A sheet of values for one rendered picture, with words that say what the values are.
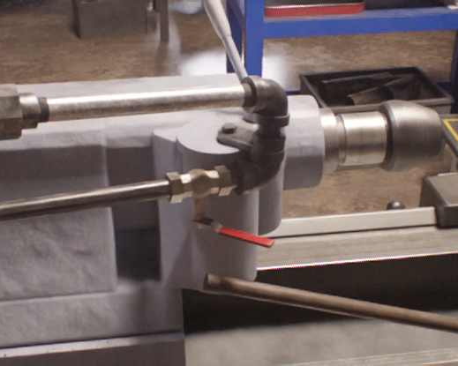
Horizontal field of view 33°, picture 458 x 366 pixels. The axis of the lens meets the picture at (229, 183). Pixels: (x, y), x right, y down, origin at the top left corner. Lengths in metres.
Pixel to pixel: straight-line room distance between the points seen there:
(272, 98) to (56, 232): 0.28
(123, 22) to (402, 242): 3.59
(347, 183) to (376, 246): 1.86
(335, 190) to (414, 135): 2.10
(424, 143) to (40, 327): 0.49
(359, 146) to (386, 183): 2.17
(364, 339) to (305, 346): 0.09
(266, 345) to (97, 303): 0.39
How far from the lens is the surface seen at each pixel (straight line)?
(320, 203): 2.92
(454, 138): 2.77
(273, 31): 2.74
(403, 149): 0.93
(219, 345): 1.18
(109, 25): 4.65
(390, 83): 3.18
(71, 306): 0.87
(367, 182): 3.09
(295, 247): 1.19
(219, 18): 0.83
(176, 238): 0.83
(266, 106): 0.73
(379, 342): 1.21
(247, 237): 0.75
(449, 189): 1.31
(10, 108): 0.63
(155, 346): 0.87
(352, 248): 1.20
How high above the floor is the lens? 1.51
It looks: 30 degrees down
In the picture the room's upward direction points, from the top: straight up
